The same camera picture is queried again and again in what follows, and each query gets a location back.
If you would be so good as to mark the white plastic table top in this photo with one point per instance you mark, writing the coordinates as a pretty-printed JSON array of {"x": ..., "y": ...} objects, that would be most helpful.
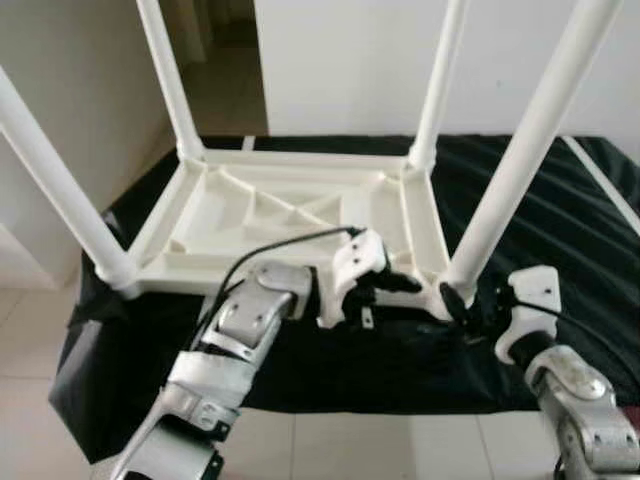
[{"x": 290, "y": 200}]

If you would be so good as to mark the pink cloth piece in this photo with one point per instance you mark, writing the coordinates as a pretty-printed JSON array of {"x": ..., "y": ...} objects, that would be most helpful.
[{"x": 632, "y": 417}]

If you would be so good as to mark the white plastic table leg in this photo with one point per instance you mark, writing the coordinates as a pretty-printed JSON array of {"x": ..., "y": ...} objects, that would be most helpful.
[
  {"x": 170, "y": 80},
  {"x": 440, "y": 80},
  {"x": 60, "y": 180},
  {"x": 530, "y": 140}
]

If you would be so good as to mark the white fabric strip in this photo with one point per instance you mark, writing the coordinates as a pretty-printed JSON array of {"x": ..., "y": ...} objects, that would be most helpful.
[
  {"x": 248, "y": 143},
  {"x": 600, "y": 180}
]

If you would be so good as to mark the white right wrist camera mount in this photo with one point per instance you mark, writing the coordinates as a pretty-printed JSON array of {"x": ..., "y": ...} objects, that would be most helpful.
[{"x": 535, "y": 290}]

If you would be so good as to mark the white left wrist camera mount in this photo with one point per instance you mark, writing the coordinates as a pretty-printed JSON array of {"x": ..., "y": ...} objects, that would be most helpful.
[{"x": 355, "y": 262}]

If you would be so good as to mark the beige door frame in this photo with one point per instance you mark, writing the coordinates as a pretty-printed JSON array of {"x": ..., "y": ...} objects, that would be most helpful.
[{"x": 195, "y": 30}]

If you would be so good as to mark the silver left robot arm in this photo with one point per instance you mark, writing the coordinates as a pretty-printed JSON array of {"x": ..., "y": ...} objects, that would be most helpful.
[{"x": 230, "y": 340}]

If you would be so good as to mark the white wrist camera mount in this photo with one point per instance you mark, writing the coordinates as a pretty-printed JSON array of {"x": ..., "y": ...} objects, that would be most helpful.
[
  {"x": 535, "y": 290},
  {"x": 355, "y": 262}
]

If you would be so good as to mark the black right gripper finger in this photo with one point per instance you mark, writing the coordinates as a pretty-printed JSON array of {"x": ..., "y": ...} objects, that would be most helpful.
[{"x": 452, "y": 302}]

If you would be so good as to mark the black tablecloth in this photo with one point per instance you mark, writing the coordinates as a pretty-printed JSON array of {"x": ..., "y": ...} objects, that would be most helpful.
[{"x": 560, "y": 250}]

